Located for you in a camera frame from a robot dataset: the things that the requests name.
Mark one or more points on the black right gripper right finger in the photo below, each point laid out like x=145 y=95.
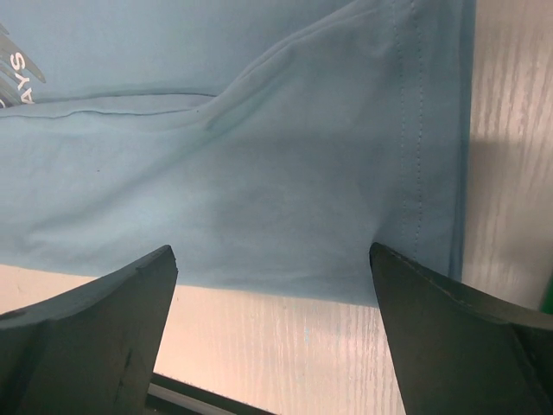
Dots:
x=458 y=350

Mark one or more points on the light blue printed t-shirt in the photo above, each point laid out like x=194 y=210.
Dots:
x=269 y=143

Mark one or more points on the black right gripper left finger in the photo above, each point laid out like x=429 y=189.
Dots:
x=92 y=349

